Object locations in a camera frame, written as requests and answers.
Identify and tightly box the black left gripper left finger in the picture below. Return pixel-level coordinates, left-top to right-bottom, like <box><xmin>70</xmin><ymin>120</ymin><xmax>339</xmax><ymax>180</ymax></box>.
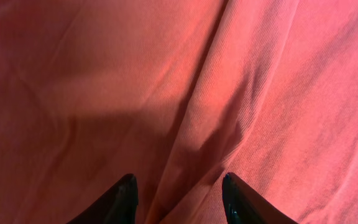
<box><xmin>68</xmin><ymin>174</ymin><xmax>139</xmax><ymax>224</ymax></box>

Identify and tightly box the red orange soccer t-shirt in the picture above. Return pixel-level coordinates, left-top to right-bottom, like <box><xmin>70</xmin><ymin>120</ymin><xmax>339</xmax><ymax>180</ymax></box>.
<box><xmin>0</xmin><ymin>0</ymin><xmax>358</xmax><ymax>223</ymax></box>

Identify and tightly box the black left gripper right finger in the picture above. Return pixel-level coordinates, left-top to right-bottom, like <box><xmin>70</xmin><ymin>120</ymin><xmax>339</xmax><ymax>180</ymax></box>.
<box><xmin>222</xmin><ymin>172</ymin><xmax>297</xmax><ymax>224</ymax></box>

